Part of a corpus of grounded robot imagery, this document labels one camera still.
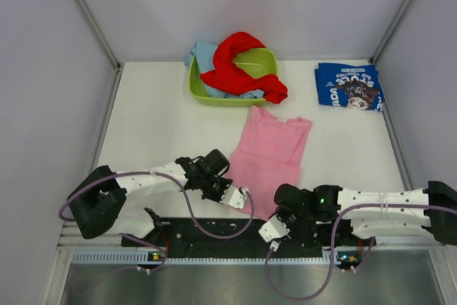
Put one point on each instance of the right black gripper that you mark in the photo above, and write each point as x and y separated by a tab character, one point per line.
293	228

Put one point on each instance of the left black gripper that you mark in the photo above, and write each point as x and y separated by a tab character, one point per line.
225	183

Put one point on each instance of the pink t shirt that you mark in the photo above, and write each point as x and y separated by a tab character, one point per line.
268	155

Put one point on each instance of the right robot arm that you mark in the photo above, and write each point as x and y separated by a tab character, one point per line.
339	216

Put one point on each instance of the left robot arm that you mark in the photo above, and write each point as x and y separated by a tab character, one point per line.
110	202

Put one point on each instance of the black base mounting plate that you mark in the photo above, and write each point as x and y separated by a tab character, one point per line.
183	239

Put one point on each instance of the white garment size label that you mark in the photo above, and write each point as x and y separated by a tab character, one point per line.
282	119

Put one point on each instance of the red t shirt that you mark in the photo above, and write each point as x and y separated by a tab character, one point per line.
226	76

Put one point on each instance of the light blue t shirt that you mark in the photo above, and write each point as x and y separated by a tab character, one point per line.
203	52

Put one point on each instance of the green plastic basin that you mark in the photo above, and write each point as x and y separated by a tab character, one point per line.
255	62

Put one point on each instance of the folded blue printed t shirt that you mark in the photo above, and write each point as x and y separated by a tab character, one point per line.
347	86

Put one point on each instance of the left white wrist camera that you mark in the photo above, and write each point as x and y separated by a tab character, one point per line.
235	197

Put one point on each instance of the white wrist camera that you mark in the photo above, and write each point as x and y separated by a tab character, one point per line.
235	197
272	231

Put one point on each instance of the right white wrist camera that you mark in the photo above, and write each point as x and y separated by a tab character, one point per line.
272	231

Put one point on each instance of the aluminium frame rail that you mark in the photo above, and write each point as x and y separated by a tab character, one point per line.
70	237

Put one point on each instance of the grey slotted cable duct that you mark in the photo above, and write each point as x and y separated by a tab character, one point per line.
144	257

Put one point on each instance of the left aluminium corner post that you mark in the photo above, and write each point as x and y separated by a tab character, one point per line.
96	31

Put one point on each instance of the aluminium corner post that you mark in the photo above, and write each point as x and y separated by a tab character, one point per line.
96	31
394	25

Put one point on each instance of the right aluminium corner post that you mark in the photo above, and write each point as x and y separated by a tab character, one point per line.
394	25

